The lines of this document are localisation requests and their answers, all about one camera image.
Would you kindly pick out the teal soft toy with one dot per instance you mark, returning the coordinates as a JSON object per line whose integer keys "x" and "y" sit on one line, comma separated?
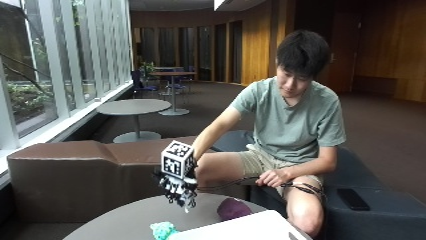
{"x": 163, "y": 231}

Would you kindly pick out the white marker cube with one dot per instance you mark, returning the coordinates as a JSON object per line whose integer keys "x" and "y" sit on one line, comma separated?
{"x": 176, "y": 159}

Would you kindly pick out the purple soft toy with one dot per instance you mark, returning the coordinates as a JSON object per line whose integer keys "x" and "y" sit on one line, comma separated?
{"x": 233, "y": 209}

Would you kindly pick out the white box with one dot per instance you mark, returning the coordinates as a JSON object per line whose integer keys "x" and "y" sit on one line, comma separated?
{"x": 241, "y": 228}

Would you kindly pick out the the person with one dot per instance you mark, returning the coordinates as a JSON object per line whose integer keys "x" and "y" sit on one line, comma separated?
{"x": 293, "y": 123}

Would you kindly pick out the black phone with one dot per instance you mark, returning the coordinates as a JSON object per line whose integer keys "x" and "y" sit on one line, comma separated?
{"x": 353, "y": 199}

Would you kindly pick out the brown leather bench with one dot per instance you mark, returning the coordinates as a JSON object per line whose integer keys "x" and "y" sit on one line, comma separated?
{"x": 84, "y": 173}

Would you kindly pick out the dark blue sofa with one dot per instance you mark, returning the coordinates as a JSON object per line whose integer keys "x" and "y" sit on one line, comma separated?
{"x": 377, "y": 210}

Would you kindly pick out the round grey table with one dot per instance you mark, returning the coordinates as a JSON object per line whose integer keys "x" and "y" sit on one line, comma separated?
{"x": 133, "y": 108}

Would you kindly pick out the tall wooden round table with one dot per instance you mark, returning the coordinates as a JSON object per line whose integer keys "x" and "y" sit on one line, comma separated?
{"x": 172, "y": 90}

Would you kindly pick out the blue chair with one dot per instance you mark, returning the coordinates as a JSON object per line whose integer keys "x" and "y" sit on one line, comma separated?
{"x": 179, "y": 85}
{"x": 141, "y": 85}

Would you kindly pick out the green potted plant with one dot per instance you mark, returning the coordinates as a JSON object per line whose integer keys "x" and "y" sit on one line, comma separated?
{"x": 147, "y": 68}

